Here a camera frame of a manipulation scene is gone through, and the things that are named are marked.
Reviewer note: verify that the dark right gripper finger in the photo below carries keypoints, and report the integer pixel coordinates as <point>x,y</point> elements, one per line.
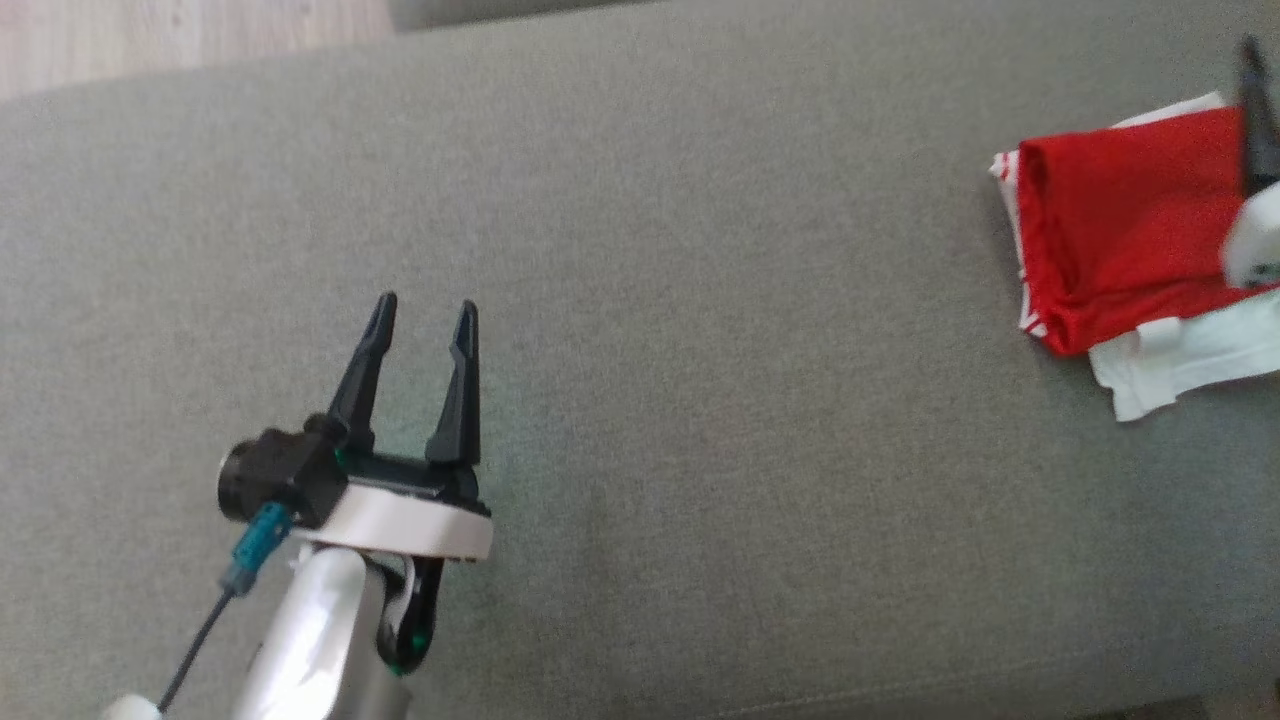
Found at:
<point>1258,130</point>

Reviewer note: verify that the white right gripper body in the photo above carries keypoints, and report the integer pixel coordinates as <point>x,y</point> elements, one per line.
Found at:
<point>1258,240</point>

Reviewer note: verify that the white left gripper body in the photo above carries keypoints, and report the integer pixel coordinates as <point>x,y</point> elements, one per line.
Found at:
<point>410,520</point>

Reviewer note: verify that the grey fabric sofa seat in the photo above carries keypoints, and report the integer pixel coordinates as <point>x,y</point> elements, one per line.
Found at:
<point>700,350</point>

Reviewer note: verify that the red mesh garment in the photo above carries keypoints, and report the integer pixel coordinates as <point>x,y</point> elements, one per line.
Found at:
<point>1120,220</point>

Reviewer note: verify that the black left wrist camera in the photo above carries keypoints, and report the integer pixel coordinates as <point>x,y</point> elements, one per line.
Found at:
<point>285,470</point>

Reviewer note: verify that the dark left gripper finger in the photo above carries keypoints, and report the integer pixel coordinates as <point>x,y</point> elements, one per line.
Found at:
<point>460,410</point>
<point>362,390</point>

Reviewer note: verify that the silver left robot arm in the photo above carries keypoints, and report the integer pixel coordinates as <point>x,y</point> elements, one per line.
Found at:
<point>310,640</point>

